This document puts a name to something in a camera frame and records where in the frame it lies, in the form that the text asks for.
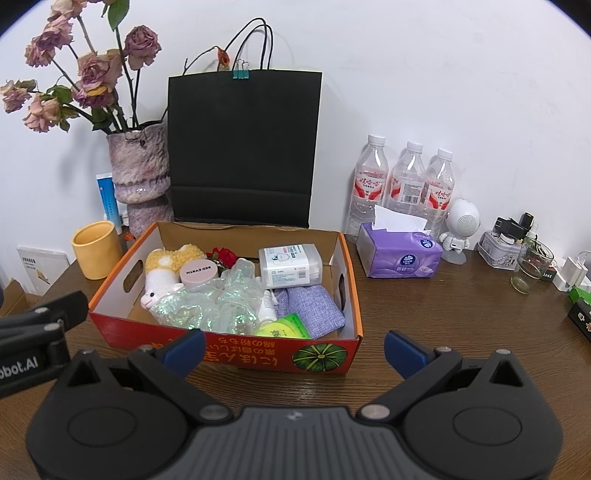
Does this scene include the black printed box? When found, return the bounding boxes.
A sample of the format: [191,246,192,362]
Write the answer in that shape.
[567,300,591,342]

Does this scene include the white charger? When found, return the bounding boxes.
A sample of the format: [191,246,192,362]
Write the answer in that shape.
[554,256,589,291]

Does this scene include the orange printed cardboard box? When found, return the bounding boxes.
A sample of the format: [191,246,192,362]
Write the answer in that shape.
[88,220,363,376]

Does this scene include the clear glass cup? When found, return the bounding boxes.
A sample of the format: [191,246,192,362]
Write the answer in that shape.
[510,237,555,295]

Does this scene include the yellow cup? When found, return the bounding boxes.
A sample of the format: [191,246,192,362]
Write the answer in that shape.
[71,220,124,281]

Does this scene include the red fabric flower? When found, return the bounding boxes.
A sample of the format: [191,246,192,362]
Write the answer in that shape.
[205,247,237,269]

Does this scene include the purple mottled vase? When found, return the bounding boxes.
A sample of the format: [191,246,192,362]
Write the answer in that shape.
[106,121,175,240]

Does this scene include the clear cotton swab box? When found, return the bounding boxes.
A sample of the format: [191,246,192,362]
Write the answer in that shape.
[257,244,323,290]

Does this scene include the dried rose bouquet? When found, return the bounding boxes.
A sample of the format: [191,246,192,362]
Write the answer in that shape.
[0,0,163,136]

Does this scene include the blue and white tube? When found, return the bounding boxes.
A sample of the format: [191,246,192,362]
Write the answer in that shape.
[95,173,124,234]

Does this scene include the white robot figure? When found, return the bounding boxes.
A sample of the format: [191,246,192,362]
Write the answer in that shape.
[438,198,482,267]

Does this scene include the green packet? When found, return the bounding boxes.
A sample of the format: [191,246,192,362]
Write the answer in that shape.
[253,313,315,340]

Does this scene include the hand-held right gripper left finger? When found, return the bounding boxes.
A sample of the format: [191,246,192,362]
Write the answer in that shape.
[58,329,234,425]

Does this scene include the black paper bag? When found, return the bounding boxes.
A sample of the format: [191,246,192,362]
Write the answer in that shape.
[167,18,323,229]

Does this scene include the small white bottle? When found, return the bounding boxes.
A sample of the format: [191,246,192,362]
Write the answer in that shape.
[256,290,279,324]

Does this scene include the purple tissue pack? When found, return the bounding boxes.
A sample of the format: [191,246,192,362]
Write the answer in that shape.
[356,204,444,279]

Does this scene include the printed tin box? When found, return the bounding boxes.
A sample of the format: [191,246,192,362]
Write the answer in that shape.
[477,230,525,271]

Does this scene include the small brown carton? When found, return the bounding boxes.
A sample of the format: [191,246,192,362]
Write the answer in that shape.
[0,277,29,319]

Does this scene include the purple knitted pouch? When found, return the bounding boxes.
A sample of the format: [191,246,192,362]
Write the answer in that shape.
[272,285,346,337]

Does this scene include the pink round jar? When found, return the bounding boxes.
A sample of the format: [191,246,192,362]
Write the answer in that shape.
[179,259,220,291]

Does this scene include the cream plush toy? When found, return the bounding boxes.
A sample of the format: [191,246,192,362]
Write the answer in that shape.
[141,244,207,309]

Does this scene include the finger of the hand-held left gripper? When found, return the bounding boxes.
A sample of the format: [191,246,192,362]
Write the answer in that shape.
[0,291,88,344]

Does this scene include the clear plastic water bottle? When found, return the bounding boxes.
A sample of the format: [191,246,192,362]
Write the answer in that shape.
[388,141,426,217]
[347,134,389,243]
[422,148,455,241]

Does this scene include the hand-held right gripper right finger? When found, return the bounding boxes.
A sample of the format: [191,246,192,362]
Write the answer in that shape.
[358,329,532,423]

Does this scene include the iridescent plastic bag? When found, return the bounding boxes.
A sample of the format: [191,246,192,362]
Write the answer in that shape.
[150,258,266,335]

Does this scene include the dried orange bud twig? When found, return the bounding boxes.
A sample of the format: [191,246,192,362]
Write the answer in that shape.
[184,45,232,75]

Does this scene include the white book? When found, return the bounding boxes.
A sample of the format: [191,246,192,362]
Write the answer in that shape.
[17,244,71,296]

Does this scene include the black power adapter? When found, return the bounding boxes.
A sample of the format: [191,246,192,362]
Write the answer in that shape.
[494,212,536,241]

